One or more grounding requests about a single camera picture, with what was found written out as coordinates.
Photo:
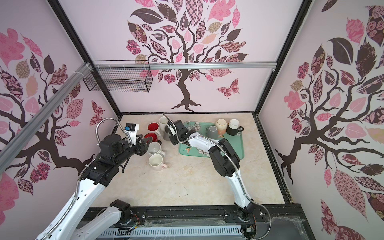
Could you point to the aluminium rail wall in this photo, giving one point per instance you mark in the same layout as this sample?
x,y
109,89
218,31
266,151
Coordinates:
x,y
186,66
11,150

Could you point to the white ribbed base mug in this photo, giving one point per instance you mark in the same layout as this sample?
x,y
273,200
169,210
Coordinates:
x,y
163,122

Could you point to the black wire basket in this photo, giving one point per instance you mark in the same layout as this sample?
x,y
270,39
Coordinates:
x,y
120,76

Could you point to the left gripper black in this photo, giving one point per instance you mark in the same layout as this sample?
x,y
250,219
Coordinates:
x,y
142,148

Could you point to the cream beige mug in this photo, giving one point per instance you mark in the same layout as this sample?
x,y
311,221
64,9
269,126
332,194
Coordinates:
x,y
155,148

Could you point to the pale pink mug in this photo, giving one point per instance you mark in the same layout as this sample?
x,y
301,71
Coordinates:
x,y
156,161

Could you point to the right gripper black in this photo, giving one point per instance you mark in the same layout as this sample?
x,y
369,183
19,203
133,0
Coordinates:
x,y
175,132

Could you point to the white slotted cable duct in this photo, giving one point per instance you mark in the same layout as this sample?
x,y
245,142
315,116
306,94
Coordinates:
x,y
164,232

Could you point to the red mug black handle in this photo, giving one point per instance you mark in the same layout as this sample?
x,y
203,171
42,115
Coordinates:
x,y
151,136

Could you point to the dark grey mug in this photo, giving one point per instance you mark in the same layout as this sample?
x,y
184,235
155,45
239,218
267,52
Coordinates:
x,y
167,133

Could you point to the aluminium rail left wall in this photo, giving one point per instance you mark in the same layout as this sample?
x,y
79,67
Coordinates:
x,y
11,150

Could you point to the green floral serving tray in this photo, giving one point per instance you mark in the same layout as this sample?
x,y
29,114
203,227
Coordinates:
x,y
202,127

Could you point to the light grey mug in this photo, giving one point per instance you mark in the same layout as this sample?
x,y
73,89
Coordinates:
x,y
212,132

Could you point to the aluminium rail back wall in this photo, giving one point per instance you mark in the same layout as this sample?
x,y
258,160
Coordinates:
x,y
186,66

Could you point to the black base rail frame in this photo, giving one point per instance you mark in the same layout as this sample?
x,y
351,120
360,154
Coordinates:
x,y
270,222

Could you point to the white mug red inside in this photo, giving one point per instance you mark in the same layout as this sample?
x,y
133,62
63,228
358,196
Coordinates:
x,y
154,128

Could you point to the cream and peach mug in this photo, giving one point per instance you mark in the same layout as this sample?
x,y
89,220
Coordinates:
x,y
221,125

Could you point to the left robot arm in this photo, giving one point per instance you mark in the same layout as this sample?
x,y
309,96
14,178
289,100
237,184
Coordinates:
x,y
93,180

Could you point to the white and black mug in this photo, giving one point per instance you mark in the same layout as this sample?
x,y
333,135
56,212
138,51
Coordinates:
x,y
234,128

